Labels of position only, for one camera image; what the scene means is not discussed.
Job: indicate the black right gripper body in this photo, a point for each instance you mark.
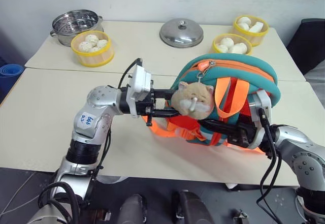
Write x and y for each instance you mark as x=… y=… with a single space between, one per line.
x=242 y=136

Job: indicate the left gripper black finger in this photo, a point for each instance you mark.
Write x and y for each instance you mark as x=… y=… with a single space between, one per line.
x=163 y=93
x=165 y=113

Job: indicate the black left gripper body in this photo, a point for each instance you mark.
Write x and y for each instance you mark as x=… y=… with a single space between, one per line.
x=148 y=104

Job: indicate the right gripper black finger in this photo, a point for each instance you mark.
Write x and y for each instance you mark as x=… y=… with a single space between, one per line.
x=218 y=128

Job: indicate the orange and teal backpack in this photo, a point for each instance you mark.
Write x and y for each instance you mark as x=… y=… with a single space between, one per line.
x=228 y=67

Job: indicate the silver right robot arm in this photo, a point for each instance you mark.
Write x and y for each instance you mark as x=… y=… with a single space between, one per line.
x=304 y=158

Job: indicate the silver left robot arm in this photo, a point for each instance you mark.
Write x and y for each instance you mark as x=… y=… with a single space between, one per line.
x=97 y=102

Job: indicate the stainless steel pot lid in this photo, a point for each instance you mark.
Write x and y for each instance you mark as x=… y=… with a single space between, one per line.
x=181 y=32

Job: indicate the white handwritten label sticker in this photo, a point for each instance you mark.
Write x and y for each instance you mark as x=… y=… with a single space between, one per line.
x=85 y=121

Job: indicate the yellow steamer basket round buns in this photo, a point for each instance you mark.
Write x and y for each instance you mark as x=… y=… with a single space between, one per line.
x=215 y=50

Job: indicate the yellow steamer basket speckled buns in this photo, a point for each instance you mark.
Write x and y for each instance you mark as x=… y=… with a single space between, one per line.
x=92 y=57

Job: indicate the round white steamed bun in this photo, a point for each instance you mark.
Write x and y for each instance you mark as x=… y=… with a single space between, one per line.
x=243 y=26
x=244 y=20
x=226 y=41
x=239 y=48
x=222 y=48

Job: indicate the speckled white steamed bun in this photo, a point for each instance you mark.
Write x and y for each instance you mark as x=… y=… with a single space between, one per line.
x=91 y=39
x=95 y=49
x=102 y=43
x=84 y=46

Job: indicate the dark rounded shape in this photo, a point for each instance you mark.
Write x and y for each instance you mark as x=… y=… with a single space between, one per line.
x=132 y=208
x=193 y=208

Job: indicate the yellow steamer basket mixed buns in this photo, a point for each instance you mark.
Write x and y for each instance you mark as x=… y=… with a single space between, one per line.
x=261 y=37

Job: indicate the oblong white steamed bun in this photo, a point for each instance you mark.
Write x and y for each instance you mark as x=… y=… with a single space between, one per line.
x=256 y=27

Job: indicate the stainless steel steamer pot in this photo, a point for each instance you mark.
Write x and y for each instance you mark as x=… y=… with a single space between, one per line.
x=73 y=22

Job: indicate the black chair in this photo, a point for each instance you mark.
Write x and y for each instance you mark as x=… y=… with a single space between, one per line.
x=308 y=46

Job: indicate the blue rolled foam mat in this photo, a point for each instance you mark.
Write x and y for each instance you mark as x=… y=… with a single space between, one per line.
x=10 y=75

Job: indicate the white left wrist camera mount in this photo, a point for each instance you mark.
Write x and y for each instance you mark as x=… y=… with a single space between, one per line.
x=139 y=81

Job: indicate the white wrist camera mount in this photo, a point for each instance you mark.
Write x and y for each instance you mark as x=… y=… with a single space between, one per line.
x=262 y=102
x=139 y=81

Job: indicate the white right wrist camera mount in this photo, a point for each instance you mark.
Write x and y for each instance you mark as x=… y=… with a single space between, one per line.
x=262 y=102

